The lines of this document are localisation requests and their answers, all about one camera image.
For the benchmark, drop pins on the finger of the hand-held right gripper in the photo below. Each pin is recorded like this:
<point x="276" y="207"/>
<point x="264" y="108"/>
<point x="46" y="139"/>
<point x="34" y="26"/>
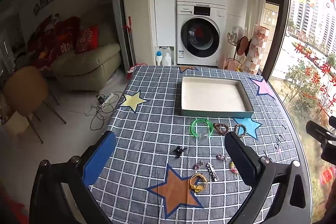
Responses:
<point x="316" y="130"/>

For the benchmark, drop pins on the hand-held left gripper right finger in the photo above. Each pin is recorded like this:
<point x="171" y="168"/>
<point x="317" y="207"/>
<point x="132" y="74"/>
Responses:
<point x="241" y="161"/>

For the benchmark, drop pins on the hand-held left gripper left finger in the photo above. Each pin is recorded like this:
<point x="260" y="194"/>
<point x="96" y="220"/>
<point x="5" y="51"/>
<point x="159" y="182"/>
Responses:
<point x="99" y="158"/>

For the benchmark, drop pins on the small pink rhinestone clip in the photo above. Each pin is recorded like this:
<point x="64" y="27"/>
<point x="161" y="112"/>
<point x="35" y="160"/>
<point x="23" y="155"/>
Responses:
<point x="221" y="157"/>

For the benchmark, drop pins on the dark hairpin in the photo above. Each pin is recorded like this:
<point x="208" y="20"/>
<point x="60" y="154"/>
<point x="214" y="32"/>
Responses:
<point x="280" y="138"/>

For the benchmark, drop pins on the pink heart charm clip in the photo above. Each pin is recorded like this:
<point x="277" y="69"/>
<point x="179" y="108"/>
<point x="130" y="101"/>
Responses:
<point x="197" y="166"/>

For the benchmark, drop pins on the black hair clip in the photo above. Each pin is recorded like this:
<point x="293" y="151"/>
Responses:
<point x="178" y="150"/>

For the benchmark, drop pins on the white shallow tray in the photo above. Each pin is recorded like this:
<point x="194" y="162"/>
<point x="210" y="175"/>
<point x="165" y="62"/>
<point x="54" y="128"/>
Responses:
<point x="214" y="98"/>

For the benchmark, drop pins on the yellow pink hair clip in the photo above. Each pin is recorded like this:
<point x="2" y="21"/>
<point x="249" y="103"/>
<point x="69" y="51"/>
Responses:
<point x="233" y="167"/>

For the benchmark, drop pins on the silver zigzag hair clip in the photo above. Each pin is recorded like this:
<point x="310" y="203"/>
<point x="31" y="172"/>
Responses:
<point x="212" y="172"/>

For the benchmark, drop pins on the grey checked star tablecloth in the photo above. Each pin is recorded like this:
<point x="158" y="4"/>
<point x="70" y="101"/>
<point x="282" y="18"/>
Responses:
<point x="149" y="134"/>

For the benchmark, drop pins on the white power strip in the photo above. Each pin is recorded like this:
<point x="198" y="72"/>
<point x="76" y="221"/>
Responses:
<point x="108" y="98"/>

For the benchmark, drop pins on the cream sofa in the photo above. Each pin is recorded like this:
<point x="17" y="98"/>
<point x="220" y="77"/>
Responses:
<point x="89" y="66"/>

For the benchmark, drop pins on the pink slippers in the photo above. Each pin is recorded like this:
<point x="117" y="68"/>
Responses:
<point x="231" y="64"/>

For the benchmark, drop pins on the tan chair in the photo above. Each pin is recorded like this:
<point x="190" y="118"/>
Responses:
<point x="25" y="90"/>

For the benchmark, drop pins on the brown slipper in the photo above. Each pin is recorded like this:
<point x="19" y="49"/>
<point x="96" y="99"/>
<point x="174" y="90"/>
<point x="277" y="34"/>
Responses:
<point x="242" y="45"/>

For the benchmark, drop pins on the blue cap detergent bottle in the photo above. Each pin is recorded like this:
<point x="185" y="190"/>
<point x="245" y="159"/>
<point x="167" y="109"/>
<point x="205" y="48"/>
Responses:
<point x="158" y="59"/>

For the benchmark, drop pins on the white plastic jug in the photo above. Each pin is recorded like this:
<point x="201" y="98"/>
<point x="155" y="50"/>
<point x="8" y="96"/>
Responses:
<point x="167" y="60"/>

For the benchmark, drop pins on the red cushion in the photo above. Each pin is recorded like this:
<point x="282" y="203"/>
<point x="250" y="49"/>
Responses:
<point x="86" y="39"/>

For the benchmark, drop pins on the red blanket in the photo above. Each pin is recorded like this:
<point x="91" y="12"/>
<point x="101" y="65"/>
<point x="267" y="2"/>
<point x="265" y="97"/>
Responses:
<point x="52" y="40"/>

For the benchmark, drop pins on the white washing machine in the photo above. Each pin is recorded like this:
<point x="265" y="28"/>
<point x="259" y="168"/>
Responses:
<point x="200" y="40"/>

